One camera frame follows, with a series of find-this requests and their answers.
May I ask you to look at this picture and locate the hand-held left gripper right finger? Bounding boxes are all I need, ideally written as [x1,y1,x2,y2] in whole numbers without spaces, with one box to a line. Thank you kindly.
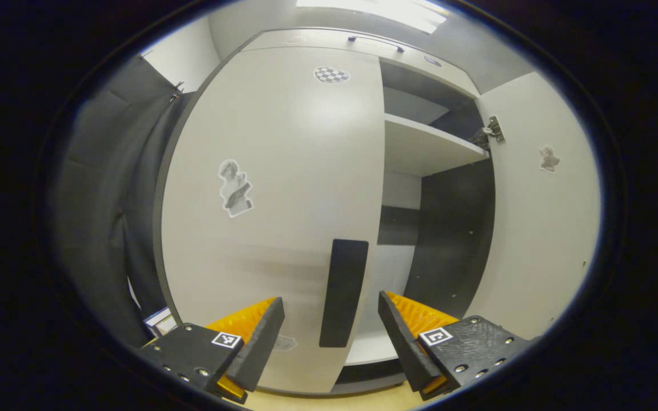
[378,290,538,400]

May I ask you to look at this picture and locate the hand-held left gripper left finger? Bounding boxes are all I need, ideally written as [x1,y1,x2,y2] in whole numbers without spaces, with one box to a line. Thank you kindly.
[135,296,286,405]

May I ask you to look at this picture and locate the black door handle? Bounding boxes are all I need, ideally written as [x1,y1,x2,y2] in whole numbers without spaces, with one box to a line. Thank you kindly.
[319,239,370,348]

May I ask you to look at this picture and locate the grey double-door shoe cabinet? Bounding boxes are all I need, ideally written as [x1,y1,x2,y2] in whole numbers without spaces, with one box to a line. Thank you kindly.
[155,27,498,397]

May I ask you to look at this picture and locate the cabinet door with box sticker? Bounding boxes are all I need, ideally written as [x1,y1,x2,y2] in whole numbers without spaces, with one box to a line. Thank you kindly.
[466,71,601,341]

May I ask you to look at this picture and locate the cabinet door with checkered sticker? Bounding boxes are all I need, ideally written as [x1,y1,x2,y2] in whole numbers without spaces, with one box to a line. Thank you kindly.
[161,46,387,394]

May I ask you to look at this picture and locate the white inner cabinet shelf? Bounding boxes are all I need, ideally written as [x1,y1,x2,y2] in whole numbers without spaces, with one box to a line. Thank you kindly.
[385,113,490,176]

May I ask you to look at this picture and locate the metal door hinge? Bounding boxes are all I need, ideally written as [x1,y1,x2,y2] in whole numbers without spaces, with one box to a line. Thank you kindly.
[469,116,505,151]

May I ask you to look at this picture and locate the black backdrop cloth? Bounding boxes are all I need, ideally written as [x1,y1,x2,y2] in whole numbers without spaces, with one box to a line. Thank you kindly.
[49,54,192,349]

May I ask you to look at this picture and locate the large ceiling light panel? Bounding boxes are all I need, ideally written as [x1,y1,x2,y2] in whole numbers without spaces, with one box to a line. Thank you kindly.
[296,0,450,35]

